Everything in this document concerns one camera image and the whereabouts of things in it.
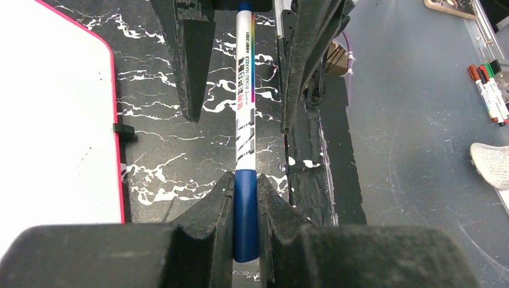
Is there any black whiteboard stand clip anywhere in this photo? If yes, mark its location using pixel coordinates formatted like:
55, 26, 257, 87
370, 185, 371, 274
113, 123, 137, 143

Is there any green-capped marker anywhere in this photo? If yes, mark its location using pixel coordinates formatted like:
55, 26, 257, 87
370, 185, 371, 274
481, 64, 508, 126

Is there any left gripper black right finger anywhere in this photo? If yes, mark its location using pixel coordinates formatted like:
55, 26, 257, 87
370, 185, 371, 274
257, 175, 479, 287

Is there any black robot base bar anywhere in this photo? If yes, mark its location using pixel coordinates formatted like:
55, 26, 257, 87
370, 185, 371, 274
286, 75, 367, 226

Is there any pink-framed whiteboard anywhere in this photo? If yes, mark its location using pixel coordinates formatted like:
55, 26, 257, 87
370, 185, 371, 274
1, 1, 125, 253

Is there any blue marker cap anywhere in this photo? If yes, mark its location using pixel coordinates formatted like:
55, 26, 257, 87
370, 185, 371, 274
233, 169, 259, 263

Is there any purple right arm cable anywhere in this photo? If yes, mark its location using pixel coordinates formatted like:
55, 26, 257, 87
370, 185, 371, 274
341, 31, 357, 76

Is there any red-capped marker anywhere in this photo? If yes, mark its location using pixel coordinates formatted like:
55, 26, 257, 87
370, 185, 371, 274
477, 65, 506, 127

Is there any white mesh shoe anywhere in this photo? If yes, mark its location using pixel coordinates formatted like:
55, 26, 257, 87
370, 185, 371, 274
469, 143, 508, 190

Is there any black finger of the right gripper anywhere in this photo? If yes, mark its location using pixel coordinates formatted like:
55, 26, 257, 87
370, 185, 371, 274
150, 0, 215, 123
280, 1, 354, 133

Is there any wooden plate at corner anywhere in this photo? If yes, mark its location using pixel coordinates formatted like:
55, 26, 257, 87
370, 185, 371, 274
423, 0, 476, 19

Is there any brown-capped marker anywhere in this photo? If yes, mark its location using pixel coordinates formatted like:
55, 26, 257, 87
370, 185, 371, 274
468, 64, 504, 124

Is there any white whiteboard marker pen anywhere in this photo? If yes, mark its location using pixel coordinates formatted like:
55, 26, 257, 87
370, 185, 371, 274
235, 2, 256, 175

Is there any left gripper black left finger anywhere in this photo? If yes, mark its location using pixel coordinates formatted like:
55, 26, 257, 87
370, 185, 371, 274
1, 172, 234, 287

